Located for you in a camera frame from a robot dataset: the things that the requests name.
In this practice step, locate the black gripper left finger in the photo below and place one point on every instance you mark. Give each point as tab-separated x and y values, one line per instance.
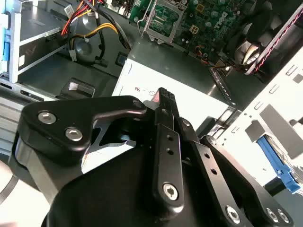
59	123

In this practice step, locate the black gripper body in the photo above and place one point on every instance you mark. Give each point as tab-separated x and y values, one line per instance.
106	201

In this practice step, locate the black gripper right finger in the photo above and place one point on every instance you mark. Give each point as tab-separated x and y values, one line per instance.
208	160

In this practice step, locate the hard disk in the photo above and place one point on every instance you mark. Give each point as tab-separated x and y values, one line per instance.
274	160

